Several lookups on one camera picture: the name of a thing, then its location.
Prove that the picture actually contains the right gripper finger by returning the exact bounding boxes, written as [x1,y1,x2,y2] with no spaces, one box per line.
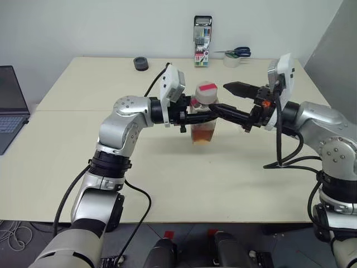
[208,103,256,126]
[224,81,262,100]

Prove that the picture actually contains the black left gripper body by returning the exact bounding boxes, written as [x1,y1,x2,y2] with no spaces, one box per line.
[168,94,188,133]

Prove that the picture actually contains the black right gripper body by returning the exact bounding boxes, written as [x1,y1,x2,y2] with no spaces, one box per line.
[242,85,279,133]

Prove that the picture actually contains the clear plastic drink bottle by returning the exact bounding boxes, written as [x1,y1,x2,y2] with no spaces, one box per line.
[189,94,220,146]

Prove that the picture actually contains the white bottle cap red sticker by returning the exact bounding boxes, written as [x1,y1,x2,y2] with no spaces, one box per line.
[194,80,219,106]

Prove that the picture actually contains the white tape roll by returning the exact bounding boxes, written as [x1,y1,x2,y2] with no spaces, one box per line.
[223,52,241,68]

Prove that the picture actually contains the marker pen pack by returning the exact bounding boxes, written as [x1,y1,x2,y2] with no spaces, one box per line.
[194,15,213,68]

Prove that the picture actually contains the dark rounded shape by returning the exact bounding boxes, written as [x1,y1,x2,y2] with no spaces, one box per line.
[213,231,249,268]
[147,238,179,268]

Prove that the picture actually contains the dark grey laptop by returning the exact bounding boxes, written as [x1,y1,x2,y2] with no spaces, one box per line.
[0,65,31,156]

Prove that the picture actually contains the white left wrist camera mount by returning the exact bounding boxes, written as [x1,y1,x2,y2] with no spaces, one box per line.
[158,63,187,128]

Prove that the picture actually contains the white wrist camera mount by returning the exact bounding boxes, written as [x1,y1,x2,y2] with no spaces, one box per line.
[158,63,187,128]
[264,52,296,132]

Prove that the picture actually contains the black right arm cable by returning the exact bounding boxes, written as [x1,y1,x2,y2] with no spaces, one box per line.
[263,82,326,224]

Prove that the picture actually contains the blue handled scissors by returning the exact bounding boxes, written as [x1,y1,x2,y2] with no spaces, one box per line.
[214,46,252,59]

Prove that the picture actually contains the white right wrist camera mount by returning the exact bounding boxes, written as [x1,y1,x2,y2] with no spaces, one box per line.
[264,52,296,132]

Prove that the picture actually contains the white floor cable bundle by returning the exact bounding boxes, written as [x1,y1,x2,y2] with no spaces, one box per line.
[0,220,32,251]

